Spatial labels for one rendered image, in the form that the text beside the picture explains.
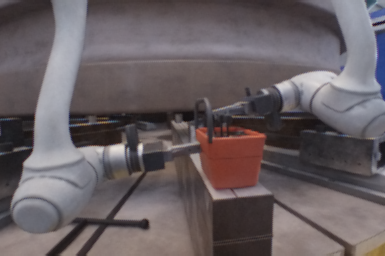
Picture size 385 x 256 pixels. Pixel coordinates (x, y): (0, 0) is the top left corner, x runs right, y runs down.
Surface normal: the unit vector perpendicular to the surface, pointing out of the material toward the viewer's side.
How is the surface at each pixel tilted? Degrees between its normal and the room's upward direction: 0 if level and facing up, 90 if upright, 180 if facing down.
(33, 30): 90
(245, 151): 97
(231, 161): 97
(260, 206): 90
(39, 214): 102
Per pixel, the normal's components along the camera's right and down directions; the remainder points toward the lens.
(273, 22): 0.38, 0.10
